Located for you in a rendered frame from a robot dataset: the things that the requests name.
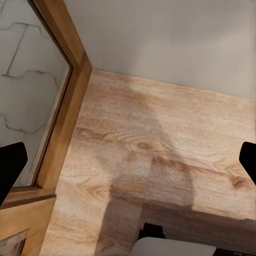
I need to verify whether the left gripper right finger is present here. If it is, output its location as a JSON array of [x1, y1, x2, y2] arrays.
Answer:
[[239, 142, 256, 185]]

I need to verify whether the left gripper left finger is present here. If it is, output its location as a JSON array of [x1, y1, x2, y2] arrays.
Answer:
[[0, 142, 28, 206]]

